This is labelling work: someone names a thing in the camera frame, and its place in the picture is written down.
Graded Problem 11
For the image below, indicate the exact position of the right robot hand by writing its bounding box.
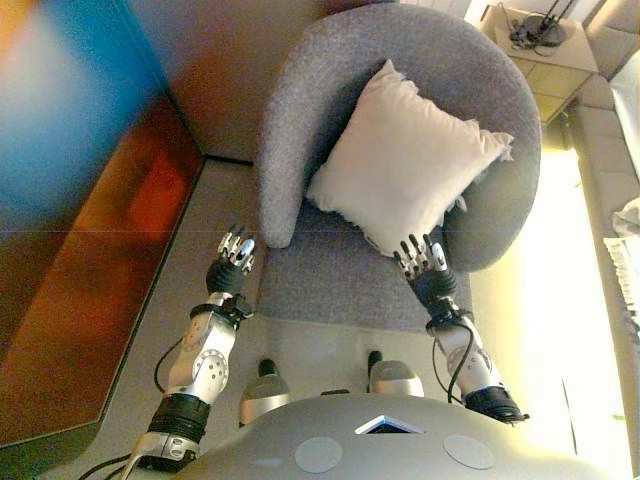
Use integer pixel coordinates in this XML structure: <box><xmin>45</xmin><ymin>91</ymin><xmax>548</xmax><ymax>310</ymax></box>
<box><xmin>392</xmin><ymin>232</ymin><xmax>459</xmax><ymax>314</ymax></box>

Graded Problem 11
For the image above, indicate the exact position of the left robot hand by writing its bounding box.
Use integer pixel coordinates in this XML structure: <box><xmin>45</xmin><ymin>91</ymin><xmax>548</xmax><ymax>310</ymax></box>
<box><xmin>205</xmin><ymin>224</ymin><xmax>258</xmax><ymax>297</ymax></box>

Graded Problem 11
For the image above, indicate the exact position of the white fringed cushion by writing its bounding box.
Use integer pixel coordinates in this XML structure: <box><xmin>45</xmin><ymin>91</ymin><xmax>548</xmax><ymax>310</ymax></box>
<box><xmin>305</xmin><ymin>58</ymin><xmax>516</xmax><ymax>258</ymax></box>

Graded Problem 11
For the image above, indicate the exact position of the grey upholstered sofa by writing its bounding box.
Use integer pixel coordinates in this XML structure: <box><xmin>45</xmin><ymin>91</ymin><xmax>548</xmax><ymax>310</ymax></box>
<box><xmin>571</xmin><ymin>0</ymin><xmax>640</xmax><ymax>454</ymax></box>

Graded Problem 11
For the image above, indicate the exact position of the silver right robot leg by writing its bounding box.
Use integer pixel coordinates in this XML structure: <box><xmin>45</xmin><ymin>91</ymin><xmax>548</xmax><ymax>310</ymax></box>
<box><xmin>365</xmin><ymin>349</ymin><xmax>426</xmax><ymax>399</ymax></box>

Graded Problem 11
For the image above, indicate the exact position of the silver robot leg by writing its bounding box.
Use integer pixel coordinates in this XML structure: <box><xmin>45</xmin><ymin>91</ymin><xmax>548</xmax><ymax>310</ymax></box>
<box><xmin>238</xmin><ymin>358</ymin><xmax>293</xmax><ymax>429</ymax></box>
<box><xmin>365</xmin><ymin>349</ymin><xmax>426</xmax><ymax>399</ymax></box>

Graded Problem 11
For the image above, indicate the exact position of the silver left robot leg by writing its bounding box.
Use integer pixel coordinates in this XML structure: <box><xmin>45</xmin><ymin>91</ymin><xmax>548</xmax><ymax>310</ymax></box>
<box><xmin>238</xmin><ymin>358</ymin><xmax>293</xmax><ymax>429</ymax></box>

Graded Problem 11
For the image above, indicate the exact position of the grey robot torso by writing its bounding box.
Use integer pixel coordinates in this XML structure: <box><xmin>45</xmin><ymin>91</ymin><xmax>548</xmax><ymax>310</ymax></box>
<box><xmin>169</xmin><ymin>392</ymin><xmax>617</xmax><ymax>480</ymax></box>

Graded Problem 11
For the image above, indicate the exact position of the white fringed blanket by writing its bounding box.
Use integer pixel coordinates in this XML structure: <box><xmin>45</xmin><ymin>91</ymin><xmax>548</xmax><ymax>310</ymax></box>
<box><xmin>602</xmin><ymin>234</ymin><xmax>640</xmax><ymax>347</ymax></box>

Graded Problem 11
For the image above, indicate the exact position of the grey fabric armchair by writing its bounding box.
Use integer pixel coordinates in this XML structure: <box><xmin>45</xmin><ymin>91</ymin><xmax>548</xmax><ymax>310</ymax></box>
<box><xmin>254</xmin><ymin>2</ymin><xmax>543</xmax><ymax>335</ymax></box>

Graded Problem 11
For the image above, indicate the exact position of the white bed sheet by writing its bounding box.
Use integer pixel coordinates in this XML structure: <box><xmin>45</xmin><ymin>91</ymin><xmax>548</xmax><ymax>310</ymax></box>
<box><xmin>608</xmin><ymin>64</ymin><xmax>640</xmax><ymax>237</ymax></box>

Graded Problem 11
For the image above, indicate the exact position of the white tiled side table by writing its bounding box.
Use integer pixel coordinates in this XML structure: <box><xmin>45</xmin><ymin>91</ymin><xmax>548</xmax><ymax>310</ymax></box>
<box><xmin>474</xmin><ymin>2</ymin><xmax>602</xmax><ymax>127</ymax></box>

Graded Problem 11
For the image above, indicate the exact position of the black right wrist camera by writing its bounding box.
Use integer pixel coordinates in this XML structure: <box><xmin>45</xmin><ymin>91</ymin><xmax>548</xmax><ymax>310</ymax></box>
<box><xmin>424</xmin><ymin>308</ymin><xmax>452</xmax><ymax>332</ymax></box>

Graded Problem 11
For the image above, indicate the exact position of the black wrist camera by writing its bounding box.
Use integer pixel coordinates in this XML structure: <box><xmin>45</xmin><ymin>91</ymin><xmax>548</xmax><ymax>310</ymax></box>
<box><xmin>219</xmin><ymin>293</ymin><xmax>257</xmax><ymax>327</ymax></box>
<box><xmin>424</xmin><ymin>308</ymin><xmax>452</xmax><ymax>332</ymax></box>

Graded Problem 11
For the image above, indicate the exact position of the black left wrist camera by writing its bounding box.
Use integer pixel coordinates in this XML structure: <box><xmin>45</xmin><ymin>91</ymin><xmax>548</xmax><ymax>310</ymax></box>
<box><xmin>219</xmin><ymin>293</ymin><xmax>257</xmax><ymax>327</ymax></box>

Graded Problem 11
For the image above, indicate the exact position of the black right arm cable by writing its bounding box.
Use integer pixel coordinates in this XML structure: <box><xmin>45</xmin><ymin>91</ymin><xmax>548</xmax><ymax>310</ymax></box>
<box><xmin>430</xmin><ymin>319</ymin><xmax>477</xmax><ymax>405</ymax></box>

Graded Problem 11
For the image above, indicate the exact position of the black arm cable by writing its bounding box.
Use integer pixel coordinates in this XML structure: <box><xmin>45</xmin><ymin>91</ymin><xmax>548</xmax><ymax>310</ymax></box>
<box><xmin>430</xmin><ymin>319</ymin><xmax>477</xmax><ymax>405</ymax></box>
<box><xmin>152</xmin><ymin>338</ymin><xmax>185</xmax><ymax>395</ymax></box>

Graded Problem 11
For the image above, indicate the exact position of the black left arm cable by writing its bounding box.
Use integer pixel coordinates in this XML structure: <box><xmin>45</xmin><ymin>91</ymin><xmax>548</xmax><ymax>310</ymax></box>
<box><xmin>152</xmin><ymin>338</ymin><xmax>185</xmax><ymax>395</ymax></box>

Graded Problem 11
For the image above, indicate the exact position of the thin floor cable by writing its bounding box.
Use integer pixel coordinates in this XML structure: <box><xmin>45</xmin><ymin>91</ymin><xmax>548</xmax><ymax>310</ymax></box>
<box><xmin>76</xmin><ymin>451</ymin><xmax>137</xmax><ymax>480</ymax></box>

